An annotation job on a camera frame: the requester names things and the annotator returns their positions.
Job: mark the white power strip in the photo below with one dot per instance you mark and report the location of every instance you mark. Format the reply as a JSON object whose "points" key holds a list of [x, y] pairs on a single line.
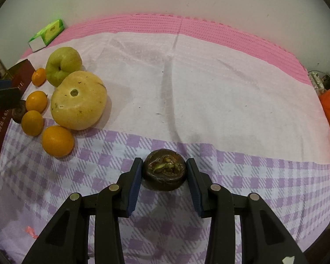
{"points": [[316, 80]]}

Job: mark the small orange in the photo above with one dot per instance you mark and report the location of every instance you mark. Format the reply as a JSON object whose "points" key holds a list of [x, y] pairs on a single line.
{"points": [[32, 123], [39, 76], [36, 101]]}

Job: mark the green apple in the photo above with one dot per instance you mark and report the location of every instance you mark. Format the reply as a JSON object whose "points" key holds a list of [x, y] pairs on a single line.
{"points": [[63, 65]]}

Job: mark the dark red cardboard box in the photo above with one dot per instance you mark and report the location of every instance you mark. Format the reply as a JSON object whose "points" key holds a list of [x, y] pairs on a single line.
{"points": [[22, 74]]}

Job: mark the red plastic scrap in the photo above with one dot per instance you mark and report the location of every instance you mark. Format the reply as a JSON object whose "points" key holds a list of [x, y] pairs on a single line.
{"points": [[30, 231]]}

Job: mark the dark brown mangosteen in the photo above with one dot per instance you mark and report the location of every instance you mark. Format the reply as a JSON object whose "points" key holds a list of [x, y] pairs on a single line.
{"points": [[164, 169], [19, 113]]}

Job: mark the large yellow melon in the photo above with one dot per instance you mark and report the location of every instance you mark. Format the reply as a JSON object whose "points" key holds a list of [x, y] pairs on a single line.
{"points": [[79, 100]]}

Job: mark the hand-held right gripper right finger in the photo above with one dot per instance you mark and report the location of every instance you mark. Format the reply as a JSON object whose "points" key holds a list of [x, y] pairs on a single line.
{"points": [[195, 195]]}

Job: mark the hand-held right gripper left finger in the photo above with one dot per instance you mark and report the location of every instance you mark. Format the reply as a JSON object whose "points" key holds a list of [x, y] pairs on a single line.
{"points": [[134, 194]]}

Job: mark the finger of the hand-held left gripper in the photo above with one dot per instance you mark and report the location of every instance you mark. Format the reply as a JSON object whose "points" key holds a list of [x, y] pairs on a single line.
{"points": [[2, 97]]}

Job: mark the large orange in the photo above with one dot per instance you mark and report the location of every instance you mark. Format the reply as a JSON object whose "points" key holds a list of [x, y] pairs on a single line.
{"points": [[57, 140]]}

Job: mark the green tissue box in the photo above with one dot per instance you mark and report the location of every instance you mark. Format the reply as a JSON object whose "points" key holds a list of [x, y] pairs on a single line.
{"points": [[46, 34]]}

